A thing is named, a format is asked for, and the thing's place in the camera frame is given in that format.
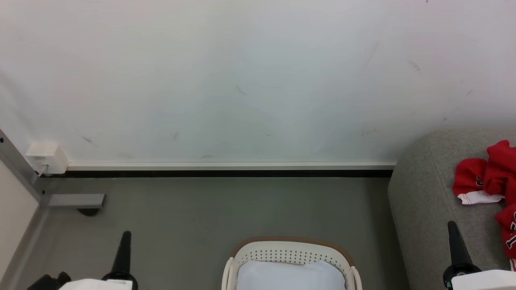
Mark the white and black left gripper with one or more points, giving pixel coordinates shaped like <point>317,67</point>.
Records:
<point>109,284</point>

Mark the grey fabric sofa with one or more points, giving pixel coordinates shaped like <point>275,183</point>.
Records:
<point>423,193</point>

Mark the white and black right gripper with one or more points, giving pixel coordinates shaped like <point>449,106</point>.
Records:
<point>483,281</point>

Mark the white perforated laundry basket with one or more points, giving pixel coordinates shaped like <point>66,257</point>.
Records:
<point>290,251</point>

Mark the red and white shorts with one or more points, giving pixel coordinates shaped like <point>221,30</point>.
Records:
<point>496,173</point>

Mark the white and black baseboard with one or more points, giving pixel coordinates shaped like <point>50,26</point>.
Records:
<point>225,169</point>

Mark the light blue clothing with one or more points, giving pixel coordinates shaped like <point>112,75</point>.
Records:
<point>290,276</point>

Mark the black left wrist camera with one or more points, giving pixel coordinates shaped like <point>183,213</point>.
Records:
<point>50,282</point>

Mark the red jersey with number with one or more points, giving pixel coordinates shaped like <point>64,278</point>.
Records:
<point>508,229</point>

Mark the white wall socket box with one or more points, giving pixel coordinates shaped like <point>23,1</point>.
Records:
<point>46,157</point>

